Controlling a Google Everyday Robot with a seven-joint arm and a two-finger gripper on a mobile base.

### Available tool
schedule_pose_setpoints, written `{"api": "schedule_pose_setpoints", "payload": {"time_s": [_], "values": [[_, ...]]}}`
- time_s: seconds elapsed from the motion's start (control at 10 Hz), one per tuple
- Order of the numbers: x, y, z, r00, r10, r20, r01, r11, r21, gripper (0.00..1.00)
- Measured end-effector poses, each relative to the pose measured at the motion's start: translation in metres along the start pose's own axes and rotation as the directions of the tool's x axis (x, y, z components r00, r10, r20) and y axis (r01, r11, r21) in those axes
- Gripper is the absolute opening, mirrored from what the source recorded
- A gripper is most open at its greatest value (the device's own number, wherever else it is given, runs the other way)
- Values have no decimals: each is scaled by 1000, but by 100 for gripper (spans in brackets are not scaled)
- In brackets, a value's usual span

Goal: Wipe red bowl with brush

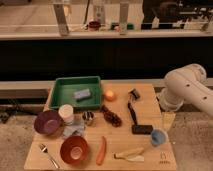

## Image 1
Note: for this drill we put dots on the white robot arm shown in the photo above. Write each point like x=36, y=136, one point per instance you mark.
x=186, y=84

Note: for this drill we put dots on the small blue cup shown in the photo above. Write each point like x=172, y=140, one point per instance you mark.
x=158, y=137

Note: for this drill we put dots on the wooden board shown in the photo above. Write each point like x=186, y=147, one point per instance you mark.
x=119, y=139

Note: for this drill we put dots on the small metal cup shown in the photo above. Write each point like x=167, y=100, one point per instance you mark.
x=88, y=117

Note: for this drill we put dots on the red bowl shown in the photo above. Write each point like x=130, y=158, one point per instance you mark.
x=74, y=150

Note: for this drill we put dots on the orange round fruit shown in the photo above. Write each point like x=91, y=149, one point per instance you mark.
x=109, y=95

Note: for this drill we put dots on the white cylindrical cup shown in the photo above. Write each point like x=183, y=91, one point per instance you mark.
x=67, y=113

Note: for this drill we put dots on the metal fork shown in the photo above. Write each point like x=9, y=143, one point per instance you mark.
x=44, y=149

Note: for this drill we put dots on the peeled banana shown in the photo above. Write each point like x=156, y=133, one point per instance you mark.
x=132, y=155

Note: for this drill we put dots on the green plastic tray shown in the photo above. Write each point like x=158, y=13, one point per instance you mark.
x=63, y=89

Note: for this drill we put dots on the blue sponge block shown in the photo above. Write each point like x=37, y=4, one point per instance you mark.
x=82, y=94

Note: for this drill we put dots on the orange carrot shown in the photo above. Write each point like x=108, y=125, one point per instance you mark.
x=102, y=151

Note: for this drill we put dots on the dark grape bunch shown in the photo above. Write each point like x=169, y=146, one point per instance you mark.
x=111, y=117

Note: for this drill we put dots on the purple bowl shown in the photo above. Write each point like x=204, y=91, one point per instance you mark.
x=47, y=122

